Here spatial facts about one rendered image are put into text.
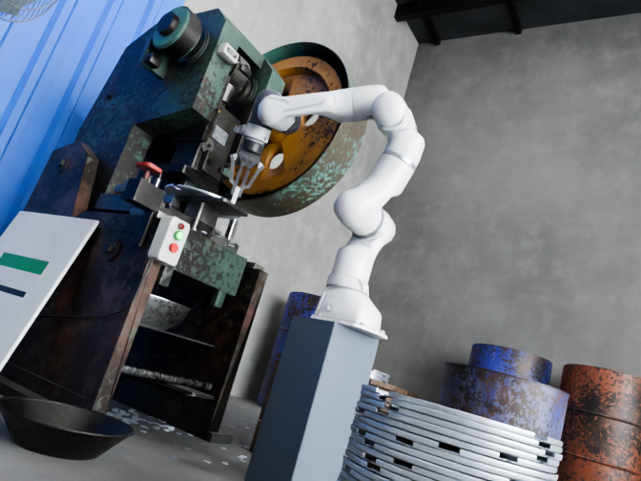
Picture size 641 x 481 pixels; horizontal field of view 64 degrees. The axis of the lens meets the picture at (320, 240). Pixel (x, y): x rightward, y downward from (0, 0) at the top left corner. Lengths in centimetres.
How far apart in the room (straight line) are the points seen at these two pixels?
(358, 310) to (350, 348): 11
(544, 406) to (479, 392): 20
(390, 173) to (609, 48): 449
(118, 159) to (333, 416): 124
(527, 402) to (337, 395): 67
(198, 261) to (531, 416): 117
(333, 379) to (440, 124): 464
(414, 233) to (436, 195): 45
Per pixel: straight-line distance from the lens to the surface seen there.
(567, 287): 474
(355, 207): 143
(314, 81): 247
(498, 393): 178
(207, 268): 182
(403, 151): 153
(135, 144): 212
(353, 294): 140
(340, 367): 138
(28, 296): 187
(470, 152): 547
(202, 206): 186
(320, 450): 139
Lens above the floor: 30
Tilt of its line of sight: 15 degrees up
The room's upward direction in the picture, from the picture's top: 16 degrees clockwise
